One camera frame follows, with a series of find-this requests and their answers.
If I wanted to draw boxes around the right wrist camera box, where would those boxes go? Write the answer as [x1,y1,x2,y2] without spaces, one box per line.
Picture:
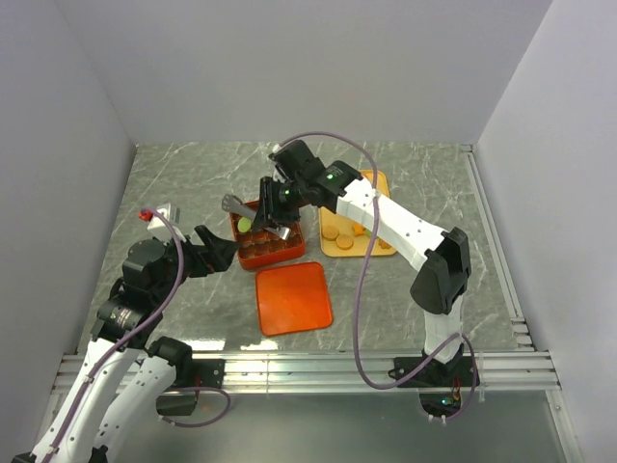
[268,144,293,182]

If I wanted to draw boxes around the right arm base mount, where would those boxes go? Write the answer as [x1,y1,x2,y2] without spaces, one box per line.
[388,356,480,389]

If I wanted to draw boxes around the metal tongs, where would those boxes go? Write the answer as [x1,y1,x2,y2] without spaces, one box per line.
[221,194,291,240]

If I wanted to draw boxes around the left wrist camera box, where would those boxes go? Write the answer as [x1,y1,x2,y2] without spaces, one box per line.
[138,203,183,241]

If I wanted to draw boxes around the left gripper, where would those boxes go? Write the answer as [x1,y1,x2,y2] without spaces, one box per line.
[153,224,238,303]

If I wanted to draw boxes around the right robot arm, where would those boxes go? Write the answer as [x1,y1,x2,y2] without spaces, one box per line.
[252,140,471,385]

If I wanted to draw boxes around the green macaron cookie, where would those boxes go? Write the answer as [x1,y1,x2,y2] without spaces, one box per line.
[237,217,252,233]

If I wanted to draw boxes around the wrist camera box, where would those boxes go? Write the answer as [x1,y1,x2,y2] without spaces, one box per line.
[138,203,183,241]
[268,144,293,182]

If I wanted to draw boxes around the orange swirl cookie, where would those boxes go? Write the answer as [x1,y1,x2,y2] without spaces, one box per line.
[378,239,391,250]

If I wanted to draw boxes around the orange cookie tin box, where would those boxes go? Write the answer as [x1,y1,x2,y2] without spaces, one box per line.
[228,201,306,270]

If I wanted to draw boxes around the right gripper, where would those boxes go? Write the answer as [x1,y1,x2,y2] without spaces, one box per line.
[252,176,309,232]

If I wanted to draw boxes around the yellow cookie tray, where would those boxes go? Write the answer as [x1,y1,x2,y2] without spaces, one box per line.
[318,171,396,258]

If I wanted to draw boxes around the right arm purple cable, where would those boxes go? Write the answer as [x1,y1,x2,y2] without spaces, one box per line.
[279,130,483,422]

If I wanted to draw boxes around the round beige biscuit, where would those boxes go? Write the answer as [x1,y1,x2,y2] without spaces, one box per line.
[335,233,354,250]
[321,225,339,241]

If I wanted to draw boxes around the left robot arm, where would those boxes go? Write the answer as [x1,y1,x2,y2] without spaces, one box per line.
[14,226,239,462]

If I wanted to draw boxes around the orange tin lid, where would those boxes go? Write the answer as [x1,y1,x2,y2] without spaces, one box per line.
[255,261,334,337]

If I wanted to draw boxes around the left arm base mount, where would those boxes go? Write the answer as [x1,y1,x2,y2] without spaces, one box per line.
[147,337,226,419]

